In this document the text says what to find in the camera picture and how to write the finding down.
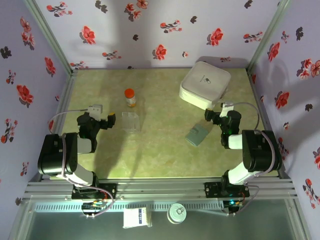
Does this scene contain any grey-green card holder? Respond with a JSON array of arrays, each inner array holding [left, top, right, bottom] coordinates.
[[184, 123, 210, 148]]

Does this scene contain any orange-capped pill bottle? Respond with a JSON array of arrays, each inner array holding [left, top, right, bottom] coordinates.
[[124, 88, 137, 108]]

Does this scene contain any white pill case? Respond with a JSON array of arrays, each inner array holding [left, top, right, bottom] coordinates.
[[178, 61, 232, 111]]

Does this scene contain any white printed carton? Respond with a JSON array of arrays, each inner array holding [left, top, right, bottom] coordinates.
[[122, 206, 153, 229]]

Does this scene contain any silver tin can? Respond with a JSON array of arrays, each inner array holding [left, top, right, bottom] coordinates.
[[166, 202, 188, 225]]

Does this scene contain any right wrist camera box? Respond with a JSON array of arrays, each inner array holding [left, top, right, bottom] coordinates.
[[219, 100, 236, 118]]

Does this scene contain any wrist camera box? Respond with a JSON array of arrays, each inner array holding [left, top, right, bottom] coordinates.
[[219, 100, 236, 118], [87, 104, 104, 123]]

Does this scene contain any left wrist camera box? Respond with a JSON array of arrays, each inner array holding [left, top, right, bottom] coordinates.
[[87, 104, 104, 123]]

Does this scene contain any aluminium side rail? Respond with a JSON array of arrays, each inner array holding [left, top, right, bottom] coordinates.
[[37, 68, 78, 182], [246, 68, 292, 180]]

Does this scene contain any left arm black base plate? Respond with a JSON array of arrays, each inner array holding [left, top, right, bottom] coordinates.
[[71, 182, 118, 200]]

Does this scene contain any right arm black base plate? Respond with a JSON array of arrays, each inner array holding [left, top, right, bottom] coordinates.
[[204, 181, 251, 199]]

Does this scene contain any aluminium frame rail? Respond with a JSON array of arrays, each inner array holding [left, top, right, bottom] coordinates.
[[21, 176, 300, 201]]

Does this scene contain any perforated cable duct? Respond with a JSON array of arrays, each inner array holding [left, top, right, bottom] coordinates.
[[33, 201, 227, 213]]

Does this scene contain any aluminium corner post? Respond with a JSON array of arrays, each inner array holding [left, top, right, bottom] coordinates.
[[23, 0, 76, 76], [246, 0, 293, 73]]

